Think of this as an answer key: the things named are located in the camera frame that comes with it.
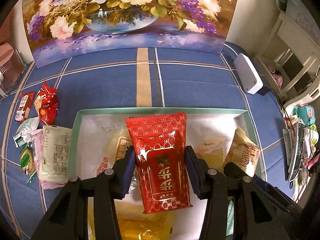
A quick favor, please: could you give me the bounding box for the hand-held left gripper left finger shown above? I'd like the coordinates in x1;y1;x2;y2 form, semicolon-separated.
30;145;137;240

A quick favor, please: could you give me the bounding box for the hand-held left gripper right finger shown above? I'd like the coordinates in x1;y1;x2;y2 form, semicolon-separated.
185;145;291;240

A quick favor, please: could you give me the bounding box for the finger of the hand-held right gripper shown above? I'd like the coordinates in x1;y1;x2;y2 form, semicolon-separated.
223;162;303;216

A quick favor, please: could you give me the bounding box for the yellow egg roll packet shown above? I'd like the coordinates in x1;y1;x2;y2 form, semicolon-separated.
222;126;262;178

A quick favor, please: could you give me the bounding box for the cream cake clear packet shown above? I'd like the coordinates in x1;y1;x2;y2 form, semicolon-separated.
194;139;226;171

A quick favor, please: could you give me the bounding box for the white orange-print bun packet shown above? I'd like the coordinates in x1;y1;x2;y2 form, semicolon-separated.
96;127;133;181

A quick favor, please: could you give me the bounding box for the red gold-patterned snack packet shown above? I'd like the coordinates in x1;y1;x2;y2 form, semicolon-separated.
125;112;193;214

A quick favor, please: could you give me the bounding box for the dark green snack packet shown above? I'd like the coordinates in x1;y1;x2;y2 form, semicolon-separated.
226;197;236;236

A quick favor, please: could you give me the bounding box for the yellow barcode snack packet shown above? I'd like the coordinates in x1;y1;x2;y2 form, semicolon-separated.
87;197;176;240

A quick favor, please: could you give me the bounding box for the teal-rimmed white tray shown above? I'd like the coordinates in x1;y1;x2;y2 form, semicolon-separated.
72;108;266;240

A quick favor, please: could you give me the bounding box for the white green-print sachet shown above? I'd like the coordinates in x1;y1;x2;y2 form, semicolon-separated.
38;125;73;182

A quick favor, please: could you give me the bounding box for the pink snack packet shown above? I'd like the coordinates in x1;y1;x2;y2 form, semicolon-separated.
31;128;73;190

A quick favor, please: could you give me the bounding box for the red peanut snack packet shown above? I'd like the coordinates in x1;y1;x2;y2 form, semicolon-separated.
34;81;60;126

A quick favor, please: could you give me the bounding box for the teal white snack packet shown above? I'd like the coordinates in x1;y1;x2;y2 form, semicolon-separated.
13;117;40;148

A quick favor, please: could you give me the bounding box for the small brown-red snack packet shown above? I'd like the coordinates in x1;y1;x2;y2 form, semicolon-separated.
15;91;35;123

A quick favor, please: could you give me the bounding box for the teal toy pouch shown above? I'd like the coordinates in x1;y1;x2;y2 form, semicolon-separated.
293;104;316;126

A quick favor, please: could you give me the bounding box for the blue plaid tablecloth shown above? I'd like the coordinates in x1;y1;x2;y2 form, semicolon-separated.
0;41;301;240

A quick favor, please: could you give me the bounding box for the white power adapter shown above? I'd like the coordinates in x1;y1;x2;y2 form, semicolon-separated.
233;53;264;95

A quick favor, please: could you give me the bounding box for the green photo-print snack packet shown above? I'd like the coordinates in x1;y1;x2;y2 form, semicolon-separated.
20;142;38;186

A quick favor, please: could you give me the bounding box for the white wooden chair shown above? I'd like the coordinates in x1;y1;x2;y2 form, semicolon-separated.
254;11;320;98

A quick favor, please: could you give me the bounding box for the flower painting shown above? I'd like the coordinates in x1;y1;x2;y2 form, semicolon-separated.
22;0;242;68

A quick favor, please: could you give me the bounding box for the grey printed board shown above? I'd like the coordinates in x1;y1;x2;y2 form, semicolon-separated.
284;0;320;38

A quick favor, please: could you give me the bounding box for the black cable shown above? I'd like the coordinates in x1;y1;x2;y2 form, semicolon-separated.
271;90;292;128

